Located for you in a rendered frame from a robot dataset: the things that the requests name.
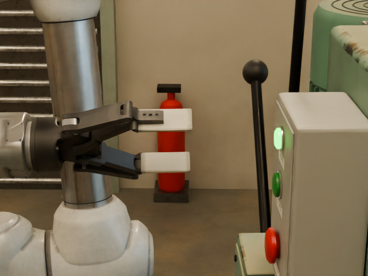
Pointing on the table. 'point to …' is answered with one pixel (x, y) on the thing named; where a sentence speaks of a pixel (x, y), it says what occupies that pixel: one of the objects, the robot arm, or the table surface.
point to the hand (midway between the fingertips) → (182, 142)
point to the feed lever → (259, 137)
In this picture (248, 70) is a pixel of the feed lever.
